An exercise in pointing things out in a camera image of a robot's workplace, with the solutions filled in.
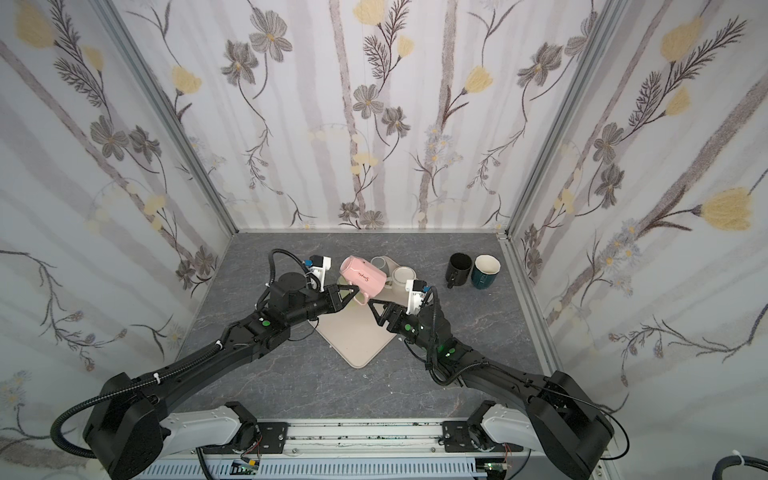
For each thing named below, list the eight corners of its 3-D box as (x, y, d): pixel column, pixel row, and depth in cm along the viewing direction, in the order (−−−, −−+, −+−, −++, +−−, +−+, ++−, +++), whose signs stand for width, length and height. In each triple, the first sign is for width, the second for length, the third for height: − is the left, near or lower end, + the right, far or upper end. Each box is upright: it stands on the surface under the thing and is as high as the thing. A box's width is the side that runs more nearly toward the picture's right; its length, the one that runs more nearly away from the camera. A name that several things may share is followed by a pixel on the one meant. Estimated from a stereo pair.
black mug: (447, 291, 106) (452, 274, 98) (444, 269, 112) (448, 252, 104) (468, 291, 106) (475, 275, 98) (464, 269, 112) (470, 252, 104)
